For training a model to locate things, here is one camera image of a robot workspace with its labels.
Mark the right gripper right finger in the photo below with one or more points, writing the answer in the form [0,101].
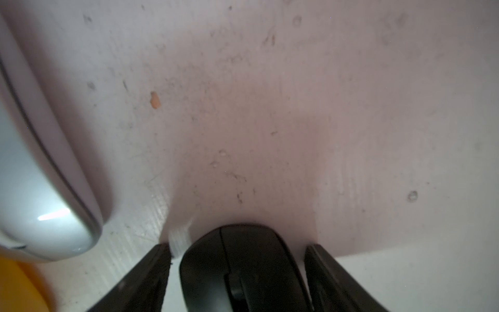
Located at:
[332,288]

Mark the silver mouse beside tray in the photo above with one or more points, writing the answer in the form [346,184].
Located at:
[48,210]

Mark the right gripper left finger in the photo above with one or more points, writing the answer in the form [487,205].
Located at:
[144,287]

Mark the yellow storage box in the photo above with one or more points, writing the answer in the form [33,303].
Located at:
[18,293]

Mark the black slim mouse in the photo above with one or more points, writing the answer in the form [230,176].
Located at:
[242,267]

